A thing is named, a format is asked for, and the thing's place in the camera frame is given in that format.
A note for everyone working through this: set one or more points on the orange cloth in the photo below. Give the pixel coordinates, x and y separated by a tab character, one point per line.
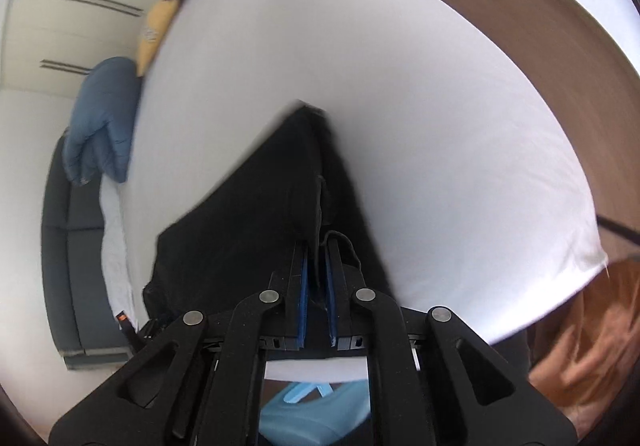
595	341

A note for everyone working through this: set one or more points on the blue folded quilt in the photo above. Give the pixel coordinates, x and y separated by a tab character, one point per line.
102	116

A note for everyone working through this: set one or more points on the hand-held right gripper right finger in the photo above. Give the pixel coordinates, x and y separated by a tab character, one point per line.
331	298

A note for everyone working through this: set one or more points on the yellow pillow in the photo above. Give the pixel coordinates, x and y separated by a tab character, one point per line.
155	33

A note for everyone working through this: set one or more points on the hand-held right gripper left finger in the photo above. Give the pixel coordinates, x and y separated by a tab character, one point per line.
301	298

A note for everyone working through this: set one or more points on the cream wardrobe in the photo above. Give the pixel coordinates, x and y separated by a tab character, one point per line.
75	26

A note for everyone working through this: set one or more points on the white bed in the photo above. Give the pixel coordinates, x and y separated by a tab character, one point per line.
400	126

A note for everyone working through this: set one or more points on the black denim pants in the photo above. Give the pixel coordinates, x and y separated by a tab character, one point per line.
240	226

